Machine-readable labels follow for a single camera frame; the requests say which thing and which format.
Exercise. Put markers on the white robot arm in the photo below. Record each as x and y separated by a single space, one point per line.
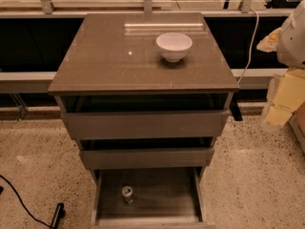
288 42

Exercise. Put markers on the grey drawer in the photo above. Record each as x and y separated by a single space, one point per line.
99 117
165 198
146 158

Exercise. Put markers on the white ceramic bowl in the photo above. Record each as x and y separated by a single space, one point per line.
174 46

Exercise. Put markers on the grey bottom drawer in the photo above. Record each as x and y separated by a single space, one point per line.
165 198

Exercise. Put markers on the redbull can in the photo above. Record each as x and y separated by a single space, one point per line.
127 195

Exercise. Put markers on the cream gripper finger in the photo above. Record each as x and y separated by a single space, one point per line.
269 42
289 96

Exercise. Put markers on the grey middle drawer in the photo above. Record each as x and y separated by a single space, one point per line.
146 158

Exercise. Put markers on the grey top drawer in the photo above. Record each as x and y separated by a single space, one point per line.
99 117

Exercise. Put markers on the black plug on floor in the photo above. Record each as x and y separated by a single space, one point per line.
58 214

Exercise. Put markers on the cardboard box at right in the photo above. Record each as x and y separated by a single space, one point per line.
297 123

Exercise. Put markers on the grey drawer cabinet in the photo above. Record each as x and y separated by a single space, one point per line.
116 54

